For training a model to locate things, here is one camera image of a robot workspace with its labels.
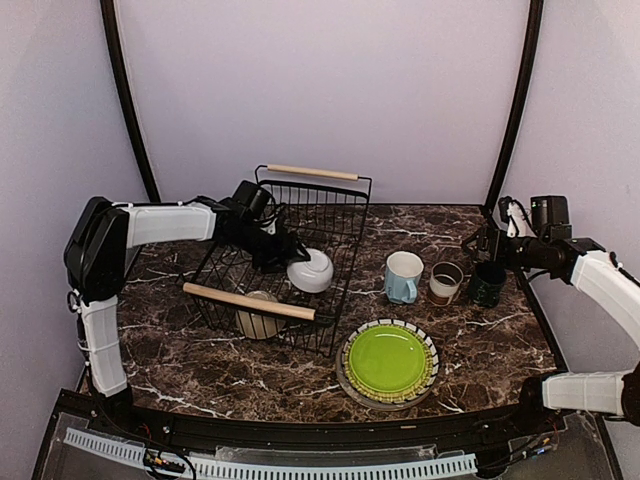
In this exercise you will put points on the woven yellow green plate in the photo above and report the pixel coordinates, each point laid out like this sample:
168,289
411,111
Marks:
357,385

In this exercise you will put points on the black wire dish rack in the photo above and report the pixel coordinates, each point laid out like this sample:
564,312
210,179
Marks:
327,210

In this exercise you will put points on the white cable duct strip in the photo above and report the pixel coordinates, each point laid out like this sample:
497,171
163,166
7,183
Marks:
245,463

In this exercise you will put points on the grey deer pattern plate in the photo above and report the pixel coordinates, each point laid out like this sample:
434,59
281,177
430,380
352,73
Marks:
368,402

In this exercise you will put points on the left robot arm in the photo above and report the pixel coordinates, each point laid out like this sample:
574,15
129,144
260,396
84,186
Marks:
95,259

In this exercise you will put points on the dark green mug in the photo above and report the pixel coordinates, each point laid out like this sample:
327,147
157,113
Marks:
486,284

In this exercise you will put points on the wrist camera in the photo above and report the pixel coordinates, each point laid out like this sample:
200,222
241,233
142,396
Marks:
257,206
547,217

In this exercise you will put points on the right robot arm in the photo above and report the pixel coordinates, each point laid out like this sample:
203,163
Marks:
594,307

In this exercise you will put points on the black front rail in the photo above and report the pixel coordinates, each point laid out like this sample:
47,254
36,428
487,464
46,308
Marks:
471,432

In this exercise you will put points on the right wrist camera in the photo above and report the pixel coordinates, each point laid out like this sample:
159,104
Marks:
547,217

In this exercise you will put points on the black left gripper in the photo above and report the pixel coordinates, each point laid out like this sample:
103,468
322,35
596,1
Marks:
285,248

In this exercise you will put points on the white bowl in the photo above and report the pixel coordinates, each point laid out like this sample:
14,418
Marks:
314,275

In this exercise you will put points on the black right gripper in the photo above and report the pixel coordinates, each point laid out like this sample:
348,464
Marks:
487,233

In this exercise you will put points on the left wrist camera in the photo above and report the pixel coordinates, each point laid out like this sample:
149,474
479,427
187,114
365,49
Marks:
257,206

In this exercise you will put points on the blue striped white plate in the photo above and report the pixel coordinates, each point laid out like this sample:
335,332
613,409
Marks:
434,360

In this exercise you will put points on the beige ribbed cup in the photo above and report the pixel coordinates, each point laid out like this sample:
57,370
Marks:
256,326

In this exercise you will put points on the white cup with brown band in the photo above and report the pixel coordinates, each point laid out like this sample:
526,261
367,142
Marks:
444,283

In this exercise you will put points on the bright green plate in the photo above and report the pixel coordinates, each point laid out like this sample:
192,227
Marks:
389,359

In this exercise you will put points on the light blue mug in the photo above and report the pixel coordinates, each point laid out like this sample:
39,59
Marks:
403,273

